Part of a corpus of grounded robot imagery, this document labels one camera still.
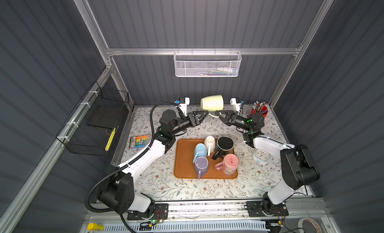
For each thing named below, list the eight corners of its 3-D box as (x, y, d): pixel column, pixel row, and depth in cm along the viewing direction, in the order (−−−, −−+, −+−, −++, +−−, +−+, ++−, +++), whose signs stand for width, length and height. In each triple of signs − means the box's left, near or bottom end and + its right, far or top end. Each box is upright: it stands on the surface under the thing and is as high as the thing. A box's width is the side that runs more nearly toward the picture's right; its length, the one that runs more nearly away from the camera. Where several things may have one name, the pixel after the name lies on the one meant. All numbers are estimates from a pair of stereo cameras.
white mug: (204, 157, 94) (205, 149, 87) (203, 144, 101) (204, 135, 93) (215, 157, 94) (216, 149, 87) (213, 144, 101) (215, 135, 93)
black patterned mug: (212, 160, 92) (214, 152, 84) (211, 145, 99) (212, 136, 91) (232, 160, 92) (236, 152, 84) (229, 145, 99) (232, 136, 91)
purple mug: (198, 179, 84) (198, 174, 78) (191, 165, 90) (191, 160, 84) (211, 172, 87) (212, 167, 81) (203, 159, 92) (204, 154, 86)
